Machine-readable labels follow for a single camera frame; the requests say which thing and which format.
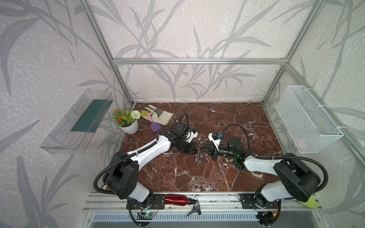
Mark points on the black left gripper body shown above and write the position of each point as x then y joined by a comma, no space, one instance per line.
186,145

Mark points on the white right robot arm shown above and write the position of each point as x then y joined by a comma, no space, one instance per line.
296,179

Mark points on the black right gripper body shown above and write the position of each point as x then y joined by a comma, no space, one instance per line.
214,152

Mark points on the purple trowel pink handle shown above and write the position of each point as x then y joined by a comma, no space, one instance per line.
155,127

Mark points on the beige and grey garden glove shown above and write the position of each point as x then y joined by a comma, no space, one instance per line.
158,115

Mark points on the white ribbed plant pot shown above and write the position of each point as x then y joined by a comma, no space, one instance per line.
133,128

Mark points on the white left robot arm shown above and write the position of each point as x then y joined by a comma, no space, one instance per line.
120,178

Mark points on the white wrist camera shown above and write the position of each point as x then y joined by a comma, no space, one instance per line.
190,135
216,139

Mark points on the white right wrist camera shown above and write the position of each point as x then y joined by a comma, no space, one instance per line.
216,139

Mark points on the artificial green plant with flowers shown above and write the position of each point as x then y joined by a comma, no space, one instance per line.
127,118

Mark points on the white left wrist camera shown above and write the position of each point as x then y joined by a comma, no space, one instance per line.
190,135

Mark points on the clear plastic wall tray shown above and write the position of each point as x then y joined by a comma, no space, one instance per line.
76,129

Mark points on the white wire mesh basket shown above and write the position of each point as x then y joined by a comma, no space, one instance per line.
310,126

